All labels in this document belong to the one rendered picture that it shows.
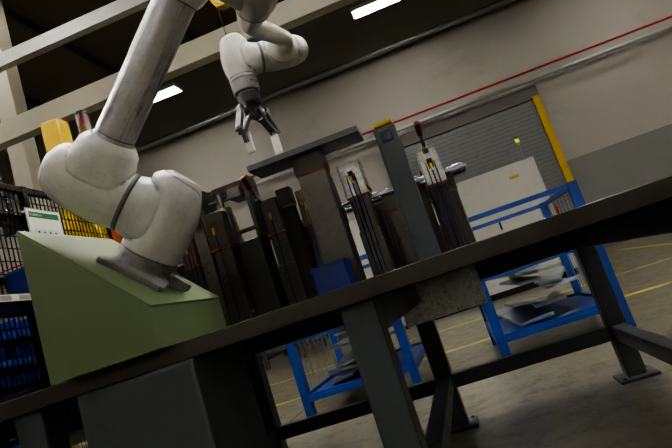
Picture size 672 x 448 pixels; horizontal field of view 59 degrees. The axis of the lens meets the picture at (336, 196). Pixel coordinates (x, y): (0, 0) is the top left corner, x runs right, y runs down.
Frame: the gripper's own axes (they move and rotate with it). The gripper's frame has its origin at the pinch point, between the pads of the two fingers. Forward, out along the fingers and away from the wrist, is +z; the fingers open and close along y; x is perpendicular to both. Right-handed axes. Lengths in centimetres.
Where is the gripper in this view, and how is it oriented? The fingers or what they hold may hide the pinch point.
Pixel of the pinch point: (265, 150)
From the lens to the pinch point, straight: 193.5
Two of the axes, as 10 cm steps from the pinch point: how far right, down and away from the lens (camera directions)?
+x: -7.7, 3.6, 5.3
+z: 3.1, 9.3, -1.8
